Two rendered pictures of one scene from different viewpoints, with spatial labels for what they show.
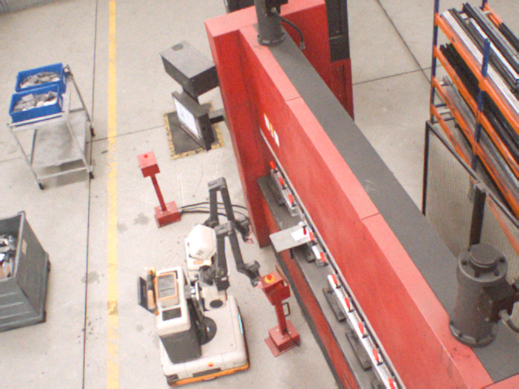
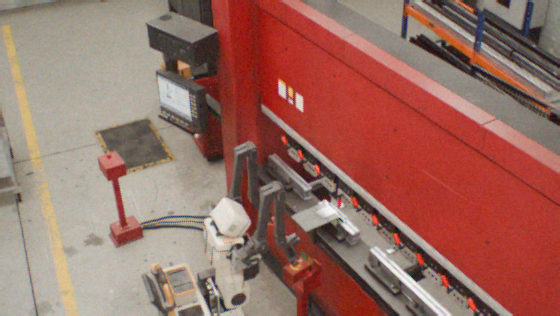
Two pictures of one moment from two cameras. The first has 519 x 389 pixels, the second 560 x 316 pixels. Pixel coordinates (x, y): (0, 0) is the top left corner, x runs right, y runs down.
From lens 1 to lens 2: 146 cm
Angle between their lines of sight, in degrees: 18
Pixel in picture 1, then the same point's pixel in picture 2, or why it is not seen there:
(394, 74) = not seen: hidden behind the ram
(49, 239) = not seen: outside the picture
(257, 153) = (255, 137)
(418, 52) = not seen: hidden behind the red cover
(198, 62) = (196, 29)
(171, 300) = (190, 296)
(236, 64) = (247, 26)
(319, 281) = (357, 259)
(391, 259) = (534, 154)
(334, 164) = (424, 83)
